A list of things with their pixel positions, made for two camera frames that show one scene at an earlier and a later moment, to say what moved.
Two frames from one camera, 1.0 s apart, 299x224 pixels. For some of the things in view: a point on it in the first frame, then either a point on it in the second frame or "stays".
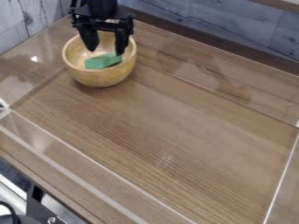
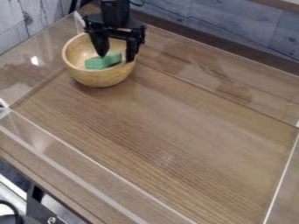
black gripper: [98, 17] → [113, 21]
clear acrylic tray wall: [189, 143] stays
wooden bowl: [76, 52] stays
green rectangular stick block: [101, 62] stays
